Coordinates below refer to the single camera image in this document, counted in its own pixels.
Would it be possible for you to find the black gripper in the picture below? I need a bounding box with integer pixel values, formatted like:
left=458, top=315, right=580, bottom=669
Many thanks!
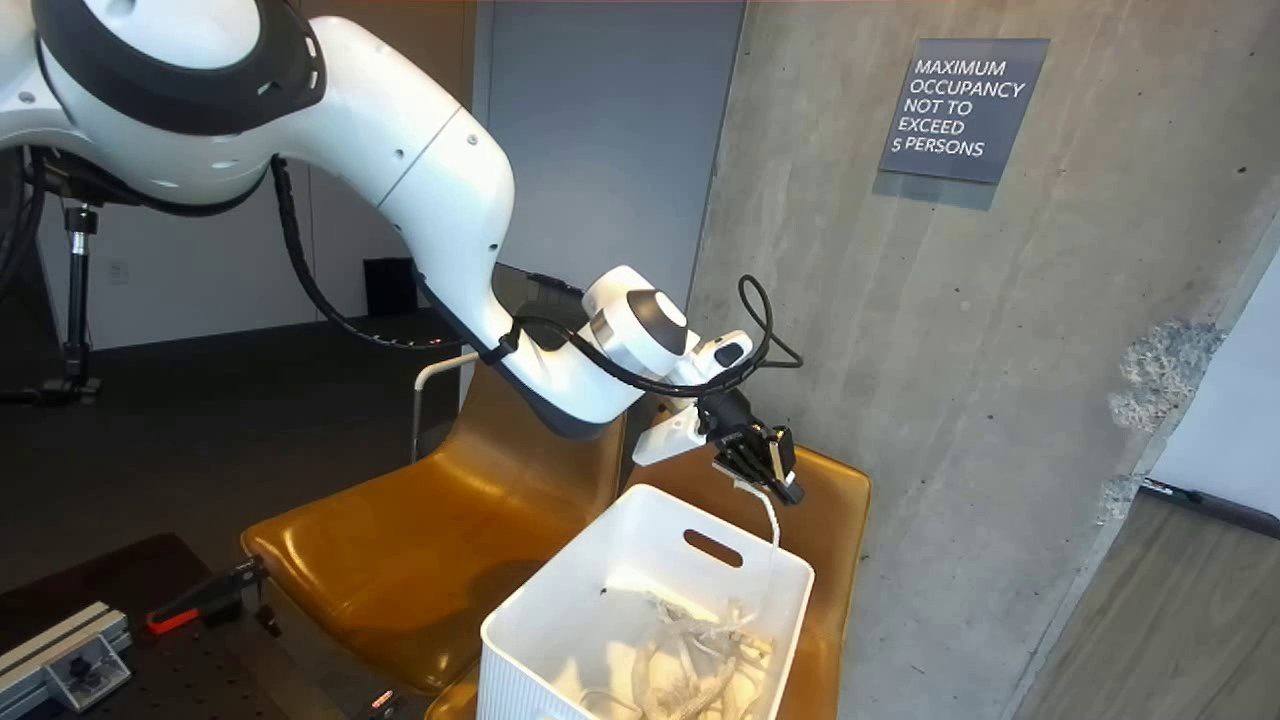
left=699, top=386, right=804, bottom=505

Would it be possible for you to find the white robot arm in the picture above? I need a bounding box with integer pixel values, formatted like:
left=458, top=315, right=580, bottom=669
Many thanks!
left=0, top=0, right=801, bottom=498

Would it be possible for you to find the white plastic basket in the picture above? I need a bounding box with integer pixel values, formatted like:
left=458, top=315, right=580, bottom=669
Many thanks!
left=476, top=482, right=816, bottom=720

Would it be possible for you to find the mustard yellow near chair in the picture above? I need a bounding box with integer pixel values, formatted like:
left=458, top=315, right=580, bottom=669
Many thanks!
left=239, top=367, right=629, bottom=690

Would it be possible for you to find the grey occupancy sign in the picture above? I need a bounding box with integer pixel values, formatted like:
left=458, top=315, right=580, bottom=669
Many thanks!
left=881, top=35, right=1047, bottom=189

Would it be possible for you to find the black red clamp tool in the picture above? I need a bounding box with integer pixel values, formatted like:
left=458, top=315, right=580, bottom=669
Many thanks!
left=143, top=558, right=281, bottom=635

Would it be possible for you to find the black tripod stand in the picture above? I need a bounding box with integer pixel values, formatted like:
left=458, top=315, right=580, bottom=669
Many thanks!
left=0, top=146, right=100, bottom=406

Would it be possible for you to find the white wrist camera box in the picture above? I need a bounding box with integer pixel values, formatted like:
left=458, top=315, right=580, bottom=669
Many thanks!
left=633, top=406, right=706, bottom=463

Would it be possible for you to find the aluminium rail with bracket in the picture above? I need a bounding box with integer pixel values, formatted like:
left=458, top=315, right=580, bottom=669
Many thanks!
left=0, top=601, right=131, bottom=720

